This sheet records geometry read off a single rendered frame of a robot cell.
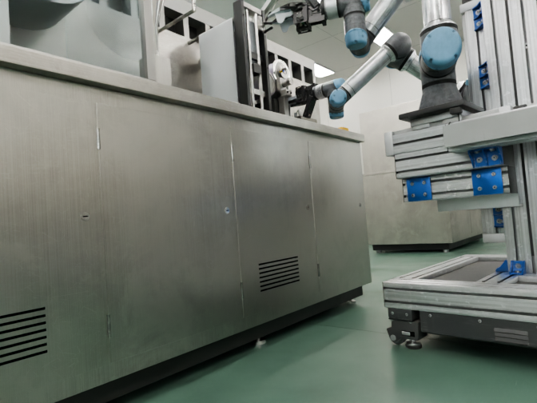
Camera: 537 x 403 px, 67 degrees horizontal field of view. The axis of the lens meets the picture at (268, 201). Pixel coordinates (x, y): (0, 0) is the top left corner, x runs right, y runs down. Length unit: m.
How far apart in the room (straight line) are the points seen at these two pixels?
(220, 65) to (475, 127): 1.20
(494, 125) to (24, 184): 1.24
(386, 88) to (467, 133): 5.64
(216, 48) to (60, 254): 1.35
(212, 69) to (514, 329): 1.62
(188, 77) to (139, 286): 1.32
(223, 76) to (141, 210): 1.02
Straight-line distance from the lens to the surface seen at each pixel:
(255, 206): 1.50
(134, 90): 1.21
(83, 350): 1.13
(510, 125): 1.34
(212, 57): 2.11
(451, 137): 1.38
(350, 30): 1.54
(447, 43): 1.46
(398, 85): 6.90
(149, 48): 1.38
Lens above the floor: 0.48
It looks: 3 degrees up
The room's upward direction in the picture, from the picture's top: 4 degrees counter-clockwise
